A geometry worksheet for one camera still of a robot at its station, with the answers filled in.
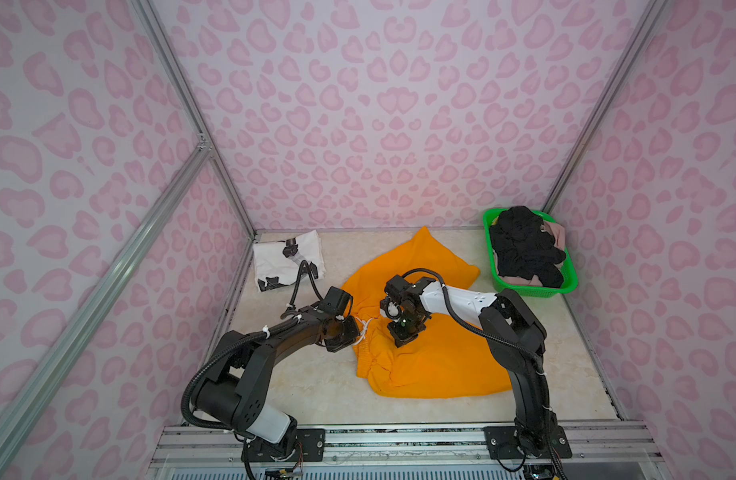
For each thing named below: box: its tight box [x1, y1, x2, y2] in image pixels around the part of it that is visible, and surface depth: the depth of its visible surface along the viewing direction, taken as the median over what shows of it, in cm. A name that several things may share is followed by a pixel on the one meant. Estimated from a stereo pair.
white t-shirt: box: [253, 230, 326, 292], surface depth 112 cm
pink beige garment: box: [544, 221, 566, 251], surface depth 106 cm
